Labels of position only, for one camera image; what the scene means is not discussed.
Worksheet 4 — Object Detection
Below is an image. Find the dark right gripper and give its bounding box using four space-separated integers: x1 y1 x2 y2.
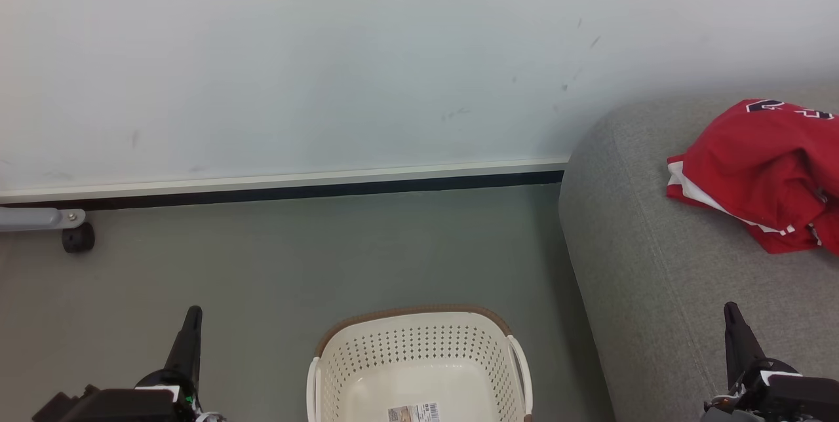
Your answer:
724 302 797 410

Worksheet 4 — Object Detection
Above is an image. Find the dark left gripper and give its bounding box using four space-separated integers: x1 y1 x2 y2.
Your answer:
134 306 224 422

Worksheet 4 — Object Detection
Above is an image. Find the red jersey with lettering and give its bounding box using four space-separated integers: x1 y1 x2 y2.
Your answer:
666 99 839 256

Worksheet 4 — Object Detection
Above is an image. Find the grey fabric sofa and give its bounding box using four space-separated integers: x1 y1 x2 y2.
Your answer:
558 91 839 422

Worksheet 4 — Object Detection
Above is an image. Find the black caster wheel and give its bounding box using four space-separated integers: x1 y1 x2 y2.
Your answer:
62 222 96 254

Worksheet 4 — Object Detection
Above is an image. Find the white and black baseboard strip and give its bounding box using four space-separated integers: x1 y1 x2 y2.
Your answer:
0 158 570 210

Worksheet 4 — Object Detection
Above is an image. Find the grey metal stand leg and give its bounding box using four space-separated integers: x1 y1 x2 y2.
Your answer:
0 208 87 233

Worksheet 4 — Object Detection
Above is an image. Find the cream perforated laundry basket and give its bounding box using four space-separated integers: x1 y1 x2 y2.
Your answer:
306 305 534 422

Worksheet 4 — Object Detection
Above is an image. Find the printed paper label sticker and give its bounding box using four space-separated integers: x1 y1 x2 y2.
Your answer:
388 402 440 422

